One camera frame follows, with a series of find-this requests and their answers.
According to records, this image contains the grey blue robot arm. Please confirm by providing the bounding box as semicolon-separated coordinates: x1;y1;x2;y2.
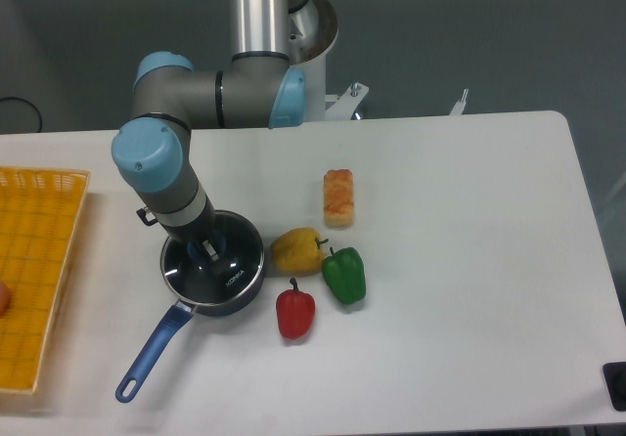
112;0;309;259

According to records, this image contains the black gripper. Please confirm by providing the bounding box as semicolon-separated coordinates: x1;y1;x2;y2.
168;229;227;261

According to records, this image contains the red bell pepper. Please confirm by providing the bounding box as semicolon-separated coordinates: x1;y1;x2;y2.
276;278;316;340

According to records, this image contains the glass pot lid blue knob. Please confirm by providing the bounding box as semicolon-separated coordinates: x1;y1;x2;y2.
160;210;265;317

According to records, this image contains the yellow woven tray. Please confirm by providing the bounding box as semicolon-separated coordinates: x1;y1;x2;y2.
1;166;90;394

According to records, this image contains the black floor cable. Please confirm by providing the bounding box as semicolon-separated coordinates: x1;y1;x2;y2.
0;96;43;135

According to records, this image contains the braided bread loaf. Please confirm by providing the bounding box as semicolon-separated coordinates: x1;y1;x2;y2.
323;169;354;228

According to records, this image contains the white metal base frame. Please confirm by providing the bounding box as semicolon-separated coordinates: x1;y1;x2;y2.
322;82;470;123

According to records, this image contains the green bell pepper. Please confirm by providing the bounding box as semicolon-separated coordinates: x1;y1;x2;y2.
322;247;367;305

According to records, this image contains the yellow bell pepper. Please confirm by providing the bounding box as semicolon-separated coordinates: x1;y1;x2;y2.
270;227;329;275

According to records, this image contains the black corner device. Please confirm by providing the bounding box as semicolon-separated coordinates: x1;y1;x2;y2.
603;362;626;412

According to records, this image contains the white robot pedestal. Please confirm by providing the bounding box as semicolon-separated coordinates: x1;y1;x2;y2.
289;0;338;121

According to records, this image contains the dark saucepan blue handle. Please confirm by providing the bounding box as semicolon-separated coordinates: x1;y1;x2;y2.
115;210;266;403

